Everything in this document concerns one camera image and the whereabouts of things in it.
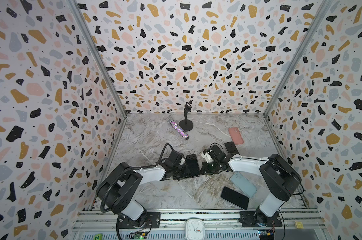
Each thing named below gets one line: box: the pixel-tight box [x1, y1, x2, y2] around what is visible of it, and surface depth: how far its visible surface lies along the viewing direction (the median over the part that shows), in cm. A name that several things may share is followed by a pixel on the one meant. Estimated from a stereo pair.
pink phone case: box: [228, 127, 244, 145], surface depth 112 cm
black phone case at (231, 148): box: [224, 141, 240, 155], surface depth 105 cm
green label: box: [93, 233, 103, 240], surface depth 69 cm
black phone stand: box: [178, 100, 194, 132], surface depth 114 cm
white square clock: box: [185, 218, 205, 240], surface depth 70 cm
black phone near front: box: [221, 186, 249, 210], surface depth 84 cm
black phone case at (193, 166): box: [185, 154, 201, 178], surface depth 96 cm
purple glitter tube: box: [167, 118, 190, 141], surface depth 112 cm
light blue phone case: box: [230, 172, 257, 198], surface depth 89 cm
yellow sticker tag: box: [295, 221, 304, 229], surface depth 74 cm
